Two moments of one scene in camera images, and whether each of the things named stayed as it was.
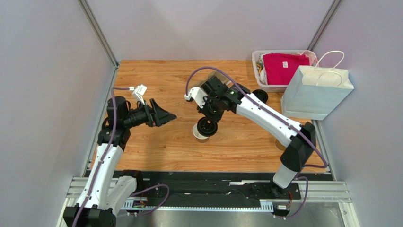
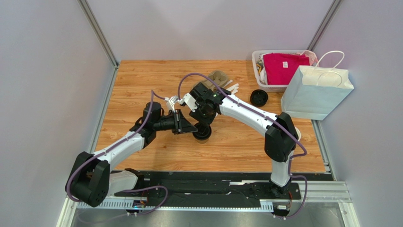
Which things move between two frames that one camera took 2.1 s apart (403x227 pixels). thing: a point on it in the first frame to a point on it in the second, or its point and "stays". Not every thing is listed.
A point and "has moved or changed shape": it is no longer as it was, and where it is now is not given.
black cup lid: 206,128 has moved or changed shape
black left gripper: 159,115 to 181,125
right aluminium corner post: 324,24 stays
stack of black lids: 261,94 stays
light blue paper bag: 314,92 stays
